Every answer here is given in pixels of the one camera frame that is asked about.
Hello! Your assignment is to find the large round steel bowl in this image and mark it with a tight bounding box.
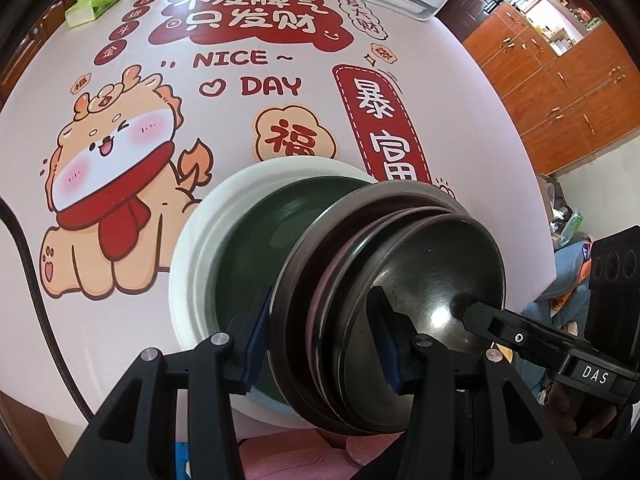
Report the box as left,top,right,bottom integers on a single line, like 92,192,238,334
305,202,481,428

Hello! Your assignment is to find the small round steel bowl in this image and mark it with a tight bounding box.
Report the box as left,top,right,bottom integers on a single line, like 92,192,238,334
330,212,507,433

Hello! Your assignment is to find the large white plate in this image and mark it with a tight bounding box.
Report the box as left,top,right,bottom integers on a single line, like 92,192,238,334
169,156,381,428

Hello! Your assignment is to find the flat-rimmed steel bowl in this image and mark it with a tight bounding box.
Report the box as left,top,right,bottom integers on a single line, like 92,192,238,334
270,179,468,431

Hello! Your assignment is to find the wooden display shelf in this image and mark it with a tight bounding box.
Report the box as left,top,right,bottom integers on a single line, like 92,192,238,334
530,0,601,56

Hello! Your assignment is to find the blue-grey cloth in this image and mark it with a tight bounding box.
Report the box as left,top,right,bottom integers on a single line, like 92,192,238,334
515,240,596,406

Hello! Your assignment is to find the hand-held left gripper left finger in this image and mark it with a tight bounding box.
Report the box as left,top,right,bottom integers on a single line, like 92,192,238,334
60,290,276,480

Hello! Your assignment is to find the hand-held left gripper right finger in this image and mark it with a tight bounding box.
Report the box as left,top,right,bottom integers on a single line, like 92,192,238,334
367,287,583,480

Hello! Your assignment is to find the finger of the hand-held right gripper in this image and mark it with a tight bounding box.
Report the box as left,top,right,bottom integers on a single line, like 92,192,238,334
461,301,576,366

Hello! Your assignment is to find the green tissue box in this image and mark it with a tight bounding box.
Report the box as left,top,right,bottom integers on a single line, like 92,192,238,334
66,0,128,29

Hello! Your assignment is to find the black braided cable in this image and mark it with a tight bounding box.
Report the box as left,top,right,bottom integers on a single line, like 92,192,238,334
0,197,93,418

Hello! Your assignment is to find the pink cloth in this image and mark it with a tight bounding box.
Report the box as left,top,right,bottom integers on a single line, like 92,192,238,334
165,427,401,480

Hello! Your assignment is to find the person's right hand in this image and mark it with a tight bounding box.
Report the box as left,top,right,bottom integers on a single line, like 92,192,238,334
547,380,631,441

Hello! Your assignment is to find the wooden sideboard cabinet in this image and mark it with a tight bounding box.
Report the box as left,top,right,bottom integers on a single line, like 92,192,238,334
462,0,640,176

